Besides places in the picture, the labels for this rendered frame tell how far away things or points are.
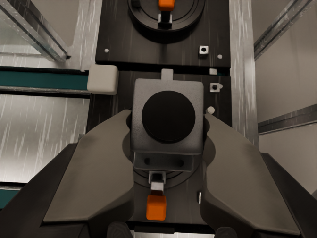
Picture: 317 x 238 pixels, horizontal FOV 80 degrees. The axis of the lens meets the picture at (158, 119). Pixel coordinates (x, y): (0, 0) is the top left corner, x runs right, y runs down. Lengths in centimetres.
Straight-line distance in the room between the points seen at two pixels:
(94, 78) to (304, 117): 31
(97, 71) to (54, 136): 16
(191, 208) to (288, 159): 27
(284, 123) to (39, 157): 42
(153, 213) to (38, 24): 29
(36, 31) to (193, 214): 34
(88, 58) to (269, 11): 46
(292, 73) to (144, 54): 36
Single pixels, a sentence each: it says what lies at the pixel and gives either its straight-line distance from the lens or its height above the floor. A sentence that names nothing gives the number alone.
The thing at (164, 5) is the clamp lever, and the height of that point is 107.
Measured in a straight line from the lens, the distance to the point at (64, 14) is 59.
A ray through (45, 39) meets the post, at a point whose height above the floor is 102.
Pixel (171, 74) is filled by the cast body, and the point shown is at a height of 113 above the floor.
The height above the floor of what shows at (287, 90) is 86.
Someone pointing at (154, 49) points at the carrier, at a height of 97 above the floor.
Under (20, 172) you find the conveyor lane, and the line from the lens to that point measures 44.
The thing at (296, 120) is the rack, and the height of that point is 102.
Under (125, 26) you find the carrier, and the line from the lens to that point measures 39.
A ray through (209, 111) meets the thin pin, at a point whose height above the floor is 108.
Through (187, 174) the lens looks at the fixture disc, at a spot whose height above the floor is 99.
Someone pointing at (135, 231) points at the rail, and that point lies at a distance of 33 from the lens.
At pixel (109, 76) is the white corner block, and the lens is 32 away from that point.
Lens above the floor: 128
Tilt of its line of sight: 79 degrees down
